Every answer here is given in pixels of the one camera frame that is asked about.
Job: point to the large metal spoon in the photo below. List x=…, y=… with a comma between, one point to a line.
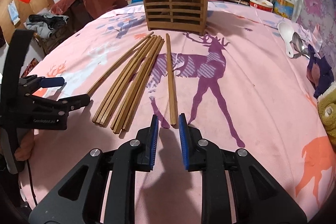
x=299, y=46

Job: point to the dark purple cloth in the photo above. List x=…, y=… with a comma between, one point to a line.
x=319, y=72

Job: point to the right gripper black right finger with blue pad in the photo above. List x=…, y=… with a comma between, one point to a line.
x=236, y=188

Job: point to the wooden chopstick pair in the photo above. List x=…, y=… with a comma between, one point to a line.
x=170, y=76

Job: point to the white plastic rice spoon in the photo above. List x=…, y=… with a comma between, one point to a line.
x=286, y=32

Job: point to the pile of grey clothes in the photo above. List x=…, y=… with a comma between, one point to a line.
x=45, y=25

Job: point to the red white bowl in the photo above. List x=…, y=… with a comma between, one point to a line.
x=261, y=5

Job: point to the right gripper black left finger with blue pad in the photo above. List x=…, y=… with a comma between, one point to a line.
x=101, y=182

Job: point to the pink deer print tablecloth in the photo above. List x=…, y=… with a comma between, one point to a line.
x=236, y=85

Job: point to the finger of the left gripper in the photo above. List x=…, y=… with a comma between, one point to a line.
x=45, y=105
x=36, y=82

